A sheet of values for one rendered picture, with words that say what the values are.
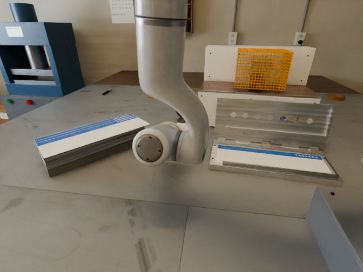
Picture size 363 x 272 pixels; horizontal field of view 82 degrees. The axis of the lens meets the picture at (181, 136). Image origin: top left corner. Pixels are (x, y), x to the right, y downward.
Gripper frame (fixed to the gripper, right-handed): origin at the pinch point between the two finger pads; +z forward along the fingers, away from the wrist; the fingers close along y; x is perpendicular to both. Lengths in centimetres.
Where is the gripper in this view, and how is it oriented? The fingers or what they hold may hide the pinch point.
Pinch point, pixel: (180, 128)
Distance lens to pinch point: 74.4
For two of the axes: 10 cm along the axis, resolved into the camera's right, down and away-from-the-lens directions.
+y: 9.8, 1.0, -1.9
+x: 0.7, -9.8, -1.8
